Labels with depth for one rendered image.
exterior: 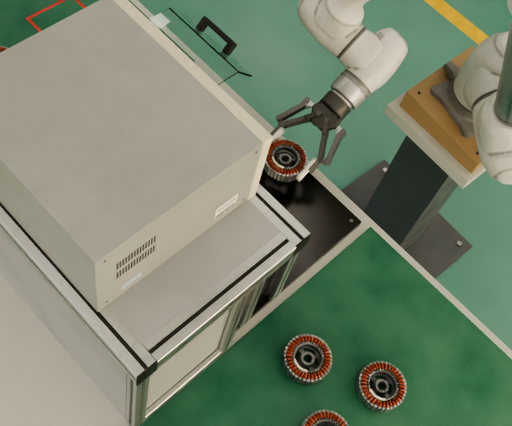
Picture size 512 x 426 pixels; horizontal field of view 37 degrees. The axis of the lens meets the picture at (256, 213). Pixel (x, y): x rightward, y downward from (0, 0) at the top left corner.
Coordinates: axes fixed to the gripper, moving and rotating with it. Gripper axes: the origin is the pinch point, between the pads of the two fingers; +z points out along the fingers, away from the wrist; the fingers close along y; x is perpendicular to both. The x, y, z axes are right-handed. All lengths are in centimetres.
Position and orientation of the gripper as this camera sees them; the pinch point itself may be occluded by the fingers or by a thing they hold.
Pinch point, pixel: (285, 158)
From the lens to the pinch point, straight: 190.5
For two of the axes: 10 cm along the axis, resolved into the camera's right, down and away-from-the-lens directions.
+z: -6.8, 7.3, 0.5
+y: -7.0, -6.7, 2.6
